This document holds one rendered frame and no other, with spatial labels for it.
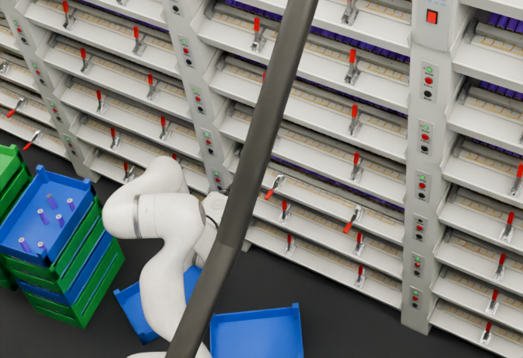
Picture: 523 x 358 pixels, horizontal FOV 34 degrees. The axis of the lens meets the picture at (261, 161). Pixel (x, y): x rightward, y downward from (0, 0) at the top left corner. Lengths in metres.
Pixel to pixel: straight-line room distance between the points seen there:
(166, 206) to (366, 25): 0.60
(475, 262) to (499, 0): 0.96
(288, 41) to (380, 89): 1.35
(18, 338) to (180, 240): 1.34
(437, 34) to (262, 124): 1.13
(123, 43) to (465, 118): 1.07
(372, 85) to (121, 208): 0.66
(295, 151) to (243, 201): 1.71
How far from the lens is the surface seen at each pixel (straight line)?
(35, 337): 3.10
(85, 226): 2.84
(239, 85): 2.37
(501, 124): 2.00
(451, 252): 2.47
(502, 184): 2.14
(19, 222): 2.86
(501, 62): 1.86
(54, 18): 2.74
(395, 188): 2.35
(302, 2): 0.71
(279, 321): 2.92
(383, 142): 2.20
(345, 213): 2.54
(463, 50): 1.88
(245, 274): 3.03
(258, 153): 0.73
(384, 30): 1.92
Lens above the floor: 2.57
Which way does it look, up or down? 51 degrees down
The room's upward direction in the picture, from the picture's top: 10 degrees counter-clockwise
